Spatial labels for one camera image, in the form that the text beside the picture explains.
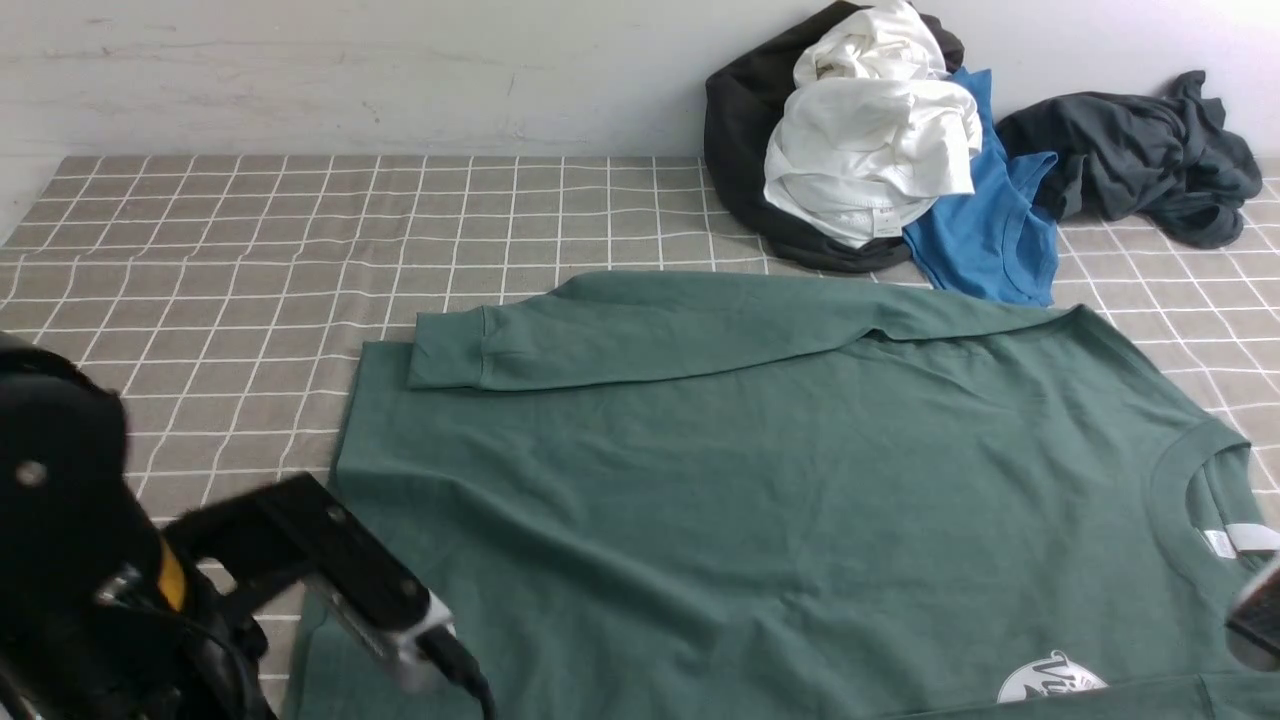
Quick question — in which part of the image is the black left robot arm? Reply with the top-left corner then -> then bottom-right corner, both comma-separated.
1,333 -> 273,719

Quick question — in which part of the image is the white crumpled shirt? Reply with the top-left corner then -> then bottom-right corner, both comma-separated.
763,1 -> 983,249

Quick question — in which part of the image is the blue t-shirt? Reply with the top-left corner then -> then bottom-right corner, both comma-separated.
905,68 -> 1059,307

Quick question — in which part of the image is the dark grey crumpled shirt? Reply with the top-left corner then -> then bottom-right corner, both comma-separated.
995,70 -> 1263,249

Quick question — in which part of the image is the black garment under pile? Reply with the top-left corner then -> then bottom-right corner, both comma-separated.
703,1 -> 965,274

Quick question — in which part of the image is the grey checked tablecloth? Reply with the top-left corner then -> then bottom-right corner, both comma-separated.
0,155 -> 1280,720

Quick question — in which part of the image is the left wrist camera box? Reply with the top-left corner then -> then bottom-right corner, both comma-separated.
163,473 -> 453,693

